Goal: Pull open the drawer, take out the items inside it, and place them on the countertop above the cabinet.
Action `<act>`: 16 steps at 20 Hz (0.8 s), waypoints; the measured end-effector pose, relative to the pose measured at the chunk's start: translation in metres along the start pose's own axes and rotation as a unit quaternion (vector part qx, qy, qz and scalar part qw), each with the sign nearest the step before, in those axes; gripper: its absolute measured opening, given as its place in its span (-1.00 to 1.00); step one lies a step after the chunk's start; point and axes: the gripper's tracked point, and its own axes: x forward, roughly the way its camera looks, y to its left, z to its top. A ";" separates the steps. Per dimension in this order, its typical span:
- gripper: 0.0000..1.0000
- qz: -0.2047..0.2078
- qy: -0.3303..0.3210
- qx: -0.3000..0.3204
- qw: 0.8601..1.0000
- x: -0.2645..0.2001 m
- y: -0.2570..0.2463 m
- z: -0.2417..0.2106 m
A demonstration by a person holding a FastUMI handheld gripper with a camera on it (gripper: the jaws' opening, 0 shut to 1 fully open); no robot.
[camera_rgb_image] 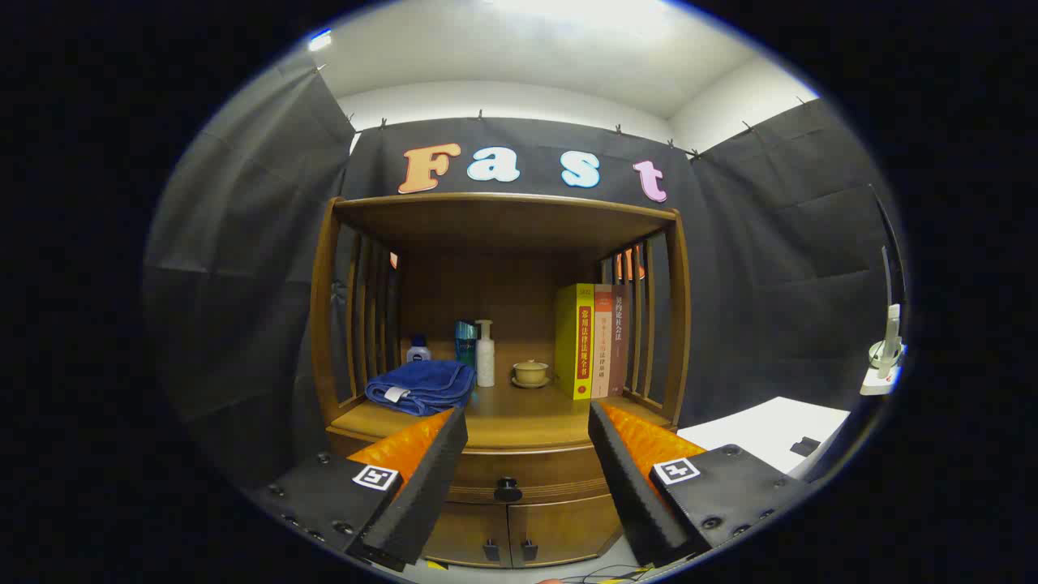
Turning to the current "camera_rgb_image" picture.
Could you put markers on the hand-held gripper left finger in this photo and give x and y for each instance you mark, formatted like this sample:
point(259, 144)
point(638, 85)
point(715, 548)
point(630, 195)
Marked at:
point(434, 487)

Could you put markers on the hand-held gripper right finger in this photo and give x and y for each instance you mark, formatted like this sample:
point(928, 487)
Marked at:
point(624, 487)

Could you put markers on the wooden drawer with black knob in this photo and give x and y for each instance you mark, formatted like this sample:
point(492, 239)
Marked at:
point(535, 470)

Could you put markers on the wooden cabinet door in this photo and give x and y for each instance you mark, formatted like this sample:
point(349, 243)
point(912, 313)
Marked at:
point(568, 523)
point(462, 535)

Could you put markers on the wooden countertop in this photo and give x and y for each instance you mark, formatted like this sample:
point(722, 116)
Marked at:
point(527, 414)

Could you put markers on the white drawer unit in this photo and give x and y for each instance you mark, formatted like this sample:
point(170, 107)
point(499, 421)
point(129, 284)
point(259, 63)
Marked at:
point(754, 430)

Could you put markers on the wooden cabinet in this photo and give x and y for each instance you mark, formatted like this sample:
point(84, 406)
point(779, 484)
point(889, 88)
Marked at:
point(503, 268)

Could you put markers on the yellow and black floor tape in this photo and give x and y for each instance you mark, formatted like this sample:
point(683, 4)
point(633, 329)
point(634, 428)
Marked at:
point(435, 564)

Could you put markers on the folded blue towel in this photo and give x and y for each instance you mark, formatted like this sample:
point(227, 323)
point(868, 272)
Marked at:
point(422, 385)

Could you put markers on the small white bottle blue cap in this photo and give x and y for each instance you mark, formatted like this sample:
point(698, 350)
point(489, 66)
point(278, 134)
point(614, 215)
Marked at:
point(418, 353)

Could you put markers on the white pump bottle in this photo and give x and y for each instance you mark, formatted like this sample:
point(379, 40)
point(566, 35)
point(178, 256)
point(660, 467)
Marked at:
point(486, 361)

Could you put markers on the orange and white book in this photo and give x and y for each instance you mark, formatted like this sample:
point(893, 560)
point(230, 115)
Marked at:
point(602, 349)

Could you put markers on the brown book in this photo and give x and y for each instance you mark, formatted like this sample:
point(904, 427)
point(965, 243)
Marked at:
point(619, 341)

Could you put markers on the beige lidded teacup with saucer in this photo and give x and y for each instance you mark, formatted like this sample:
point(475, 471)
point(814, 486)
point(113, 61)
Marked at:
point(531, 373)

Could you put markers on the yellow book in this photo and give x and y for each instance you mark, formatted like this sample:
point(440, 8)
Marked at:
point(572, 341)

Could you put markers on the white device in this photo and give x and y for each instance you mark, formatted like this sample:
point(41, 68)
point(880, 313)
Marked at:
point(890, 341)

